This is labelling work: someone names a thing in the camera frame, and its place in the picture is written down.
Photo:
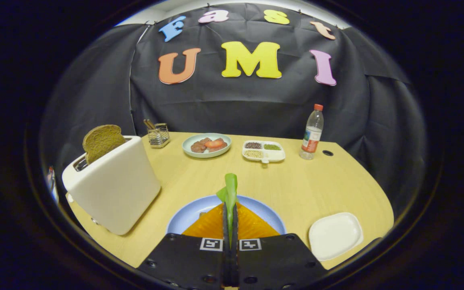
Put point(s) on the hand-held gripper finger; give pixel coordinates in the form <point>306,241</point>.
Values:
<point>226,262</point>
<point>235,262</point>

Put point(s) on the green lettuce leaf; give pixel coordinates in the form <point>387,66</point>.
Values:
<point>230,189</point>

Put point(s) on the brown bread slice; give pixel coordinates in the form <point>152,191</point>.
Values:
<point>101,141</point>

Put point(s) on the blue round plate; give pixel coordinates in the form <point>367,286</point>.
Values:
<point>187,213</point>

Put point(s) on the white square plate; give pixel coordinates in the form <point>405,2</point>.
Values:
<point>334,235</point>

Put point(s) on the pale green round plate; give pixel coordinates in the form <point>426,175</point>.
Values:
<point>206,154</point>

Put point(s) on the white divided condiment tray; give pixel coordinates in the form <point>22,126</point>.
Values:
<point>263,155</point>

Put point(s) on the brown meat slice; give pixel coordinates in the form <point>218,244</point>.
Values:
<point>198,146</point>

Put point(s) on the red tomato slice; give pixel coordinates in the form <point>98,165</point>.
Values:
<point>214,143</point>

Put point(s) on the white toaster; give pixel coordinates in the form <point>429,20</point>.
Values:
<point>115,189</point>

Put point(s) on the black table grommet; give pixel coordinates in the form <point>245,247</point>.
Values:
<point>328,153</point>

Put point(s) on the clear water bottle red cap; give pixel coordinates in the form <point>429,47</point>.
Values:
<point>311,135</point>

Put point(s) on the brown wooden utensil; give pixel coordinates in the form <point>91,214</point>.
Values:
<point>149,123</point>

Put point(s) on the black backdrop cloth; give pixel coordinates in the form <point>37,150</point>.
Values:
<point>256,104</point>

